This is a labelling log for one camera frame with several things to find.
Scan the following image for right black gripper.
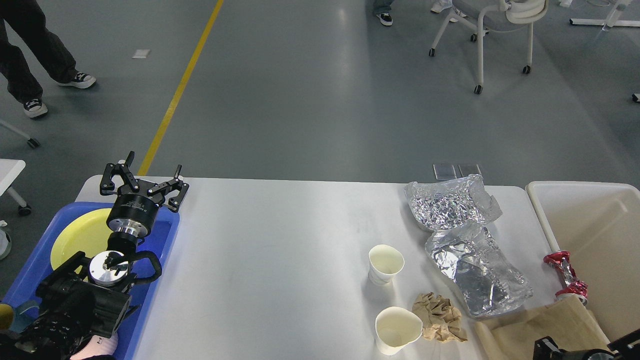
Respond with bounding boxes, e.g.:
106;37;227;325
532;329;640;360

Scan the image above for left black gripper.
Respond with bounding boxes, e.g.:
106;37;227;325
99;151;190;238

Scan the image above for brown paper bag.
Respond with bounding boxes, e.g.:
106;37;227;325
474;294;610;360

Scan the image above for yellow plastic plate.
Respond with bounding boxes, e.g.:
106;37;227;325
50;208;112;270

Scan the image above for red wrapper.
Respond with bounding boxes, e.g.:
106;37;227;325
542;250;588;306

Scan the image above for pink mug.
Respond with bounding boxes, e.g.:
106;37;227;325
70;333;119;360

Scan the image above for dark teal mug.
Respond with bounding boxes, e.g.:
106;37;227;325
0;300;40;333

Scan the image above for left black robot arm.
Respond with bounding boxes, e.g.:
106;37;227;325
1;152;189;360

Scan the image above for blue plastic tray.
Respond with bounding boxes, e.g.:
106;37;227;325
3;202;180;360

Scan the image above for white plastic bin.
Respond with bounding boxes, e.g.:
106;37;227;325
526;181;640;341

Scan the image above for white side table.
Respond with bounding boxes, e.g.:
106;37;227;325
0;158;32;217

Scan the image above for crumpled brown paper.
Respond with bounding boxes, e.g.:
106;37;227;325
411;292;468;343

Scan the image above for lower white paper cup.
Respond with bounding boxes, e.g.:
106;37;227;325
375;306;423;356

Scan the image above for white paper cup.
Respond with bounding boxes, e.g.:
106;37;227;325
368;244;405;286
375;306;423;356

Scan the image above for person in dark trousers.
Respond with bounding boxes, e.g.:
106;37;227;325
0;0;97;119

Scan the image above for upper white paper cup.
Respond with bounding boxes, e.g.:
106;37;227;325
368;244;405;286

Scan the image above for grey floor plates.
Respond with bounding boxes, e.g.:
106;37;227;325
432;163;483;182

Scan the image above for person in blue jeans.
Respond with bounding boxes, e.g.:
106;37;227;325
372;0;394;27

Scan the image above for white wheeled chair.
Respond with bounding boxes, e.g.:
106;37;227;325
429;0;549;95

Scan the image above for white table frame base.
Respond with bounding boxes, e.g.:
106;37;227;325
569;0;640;31

